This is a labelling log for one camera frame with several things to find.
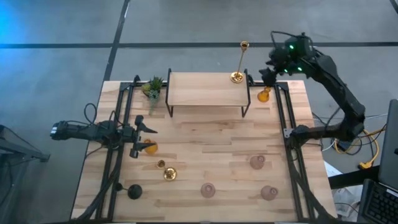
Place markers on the black metal stand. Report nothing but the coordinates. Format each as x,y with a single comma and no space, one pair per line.
31,153

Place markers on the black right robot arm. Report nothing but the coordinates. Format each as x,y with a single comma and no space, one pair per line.
339,90

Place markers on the black aluminium rig frame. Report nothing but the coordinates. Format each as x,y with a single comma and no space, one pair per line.
126,85

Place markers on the amber ribbed glass candle holder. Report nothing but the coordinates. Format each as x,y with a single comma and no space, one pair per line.
151,149
263,96

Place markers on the pink ribbed glass candle holder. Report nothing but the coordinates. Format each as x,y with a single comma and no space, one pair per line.
257,162
207,190
269,193

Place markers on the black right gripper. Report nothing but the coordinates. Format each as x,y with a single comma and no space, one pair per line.
292,56

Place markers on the tall gold candlestick holder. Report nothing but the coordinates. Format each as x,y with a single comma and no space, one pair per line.
237,77
170,173

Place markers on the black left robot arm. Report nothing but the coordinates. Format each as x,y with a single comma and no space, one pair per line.
81,132

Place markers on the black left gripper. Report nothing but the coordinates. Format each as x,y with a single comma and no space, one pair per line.
134,137

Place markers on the wooden shelf with black frame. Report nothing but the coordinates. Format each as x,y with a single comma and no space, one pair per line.
205,90

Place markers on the grey metal bracket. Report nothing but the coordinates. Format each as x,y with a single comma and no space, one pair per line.
287,132

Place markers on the black power adapter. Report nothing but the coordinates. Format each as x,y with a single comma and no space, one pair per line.
342,145

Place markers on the white paper sheet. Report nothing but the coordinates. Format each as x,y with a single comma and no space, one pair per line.
332,170

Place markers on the black ball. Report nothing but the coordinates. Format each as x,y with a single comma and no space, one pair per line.
135,191

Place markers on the black computer keyboard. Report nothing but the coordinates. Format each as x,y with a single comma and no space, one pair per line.
379,203

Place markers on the large flat computer monitor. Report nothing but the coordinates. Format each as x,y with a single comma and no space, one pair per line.
390,146

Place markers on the green potted succulent plant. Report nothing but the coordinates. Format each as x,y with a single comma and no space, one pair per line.
154,88

